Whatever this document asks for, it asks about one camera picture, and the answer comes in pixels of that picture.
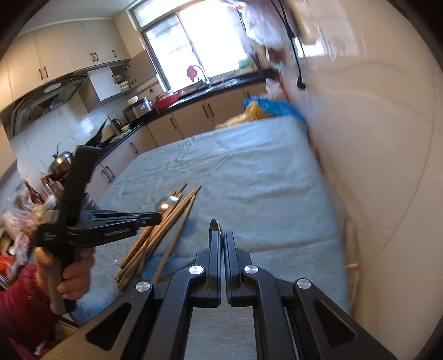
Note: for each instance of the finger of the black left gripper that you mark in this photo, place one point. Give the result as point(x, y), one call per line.
point(149, 216)
point(147, 222)

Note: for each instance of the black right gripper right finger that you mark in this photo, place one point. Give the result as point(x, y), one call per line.
point(248, 285)

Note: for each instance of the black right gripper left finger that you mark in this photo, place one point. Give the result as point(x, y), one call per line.
point(197, 285)

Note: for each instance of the metal ladle spoon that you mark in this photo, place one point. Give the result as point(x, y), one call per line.
point(166, 203)

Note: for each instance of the wooden chopstick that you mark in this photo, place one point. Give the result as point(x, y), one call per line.
point(169, 251)
point(146, 237)
point(135, 266)
point(177, 208)

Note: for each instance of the red jacket left forearm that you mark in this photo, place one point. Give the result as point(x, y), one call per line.
point(26, 318)

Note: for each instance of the lower kitchen cabinets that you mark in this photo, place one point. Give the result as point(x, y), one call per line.
point(197, 114)

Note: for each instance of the person's left hand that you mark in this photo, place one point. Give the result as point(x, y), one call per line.
point(77, 276)

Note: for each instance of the sauce bottle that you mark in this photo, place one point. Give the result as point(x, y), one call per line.
point(34, 195)

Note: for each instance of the plastic bags on counter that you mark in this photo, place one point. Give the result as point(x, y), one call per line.
point(18, 224)

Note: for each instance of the steel pot with lid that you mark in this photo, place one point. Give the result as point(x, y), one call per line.
point(61, 164)

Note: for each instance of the black wok pan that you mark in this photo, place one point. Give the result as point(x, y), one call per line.
point(96, 139)

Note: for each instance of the silver rice cooker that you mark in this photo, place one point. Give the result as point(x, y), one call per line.
point(137, 109)

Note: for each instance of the red basin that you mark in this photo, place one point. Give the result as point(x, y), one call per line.
point(166, 100)

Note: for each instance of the range hood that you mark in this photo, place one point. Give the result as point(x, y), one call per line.
point(44, 100)

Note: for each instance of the yellow plastic bag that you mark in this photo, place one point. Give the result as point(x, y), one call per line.
point(252, 113)

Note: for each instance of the pink cloth on faucet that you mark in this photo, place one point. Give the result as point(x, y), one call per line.
point(191, 73)

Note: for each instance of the blue plastic bag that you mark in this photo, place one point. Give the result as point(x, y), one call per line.
point(276, 108)

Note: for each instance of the window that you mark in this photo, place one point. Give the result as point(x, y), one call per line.
point(210, 35)

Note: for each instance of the upper wall cabinets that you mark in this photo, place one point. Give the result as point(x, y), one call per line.
point(38, 57)

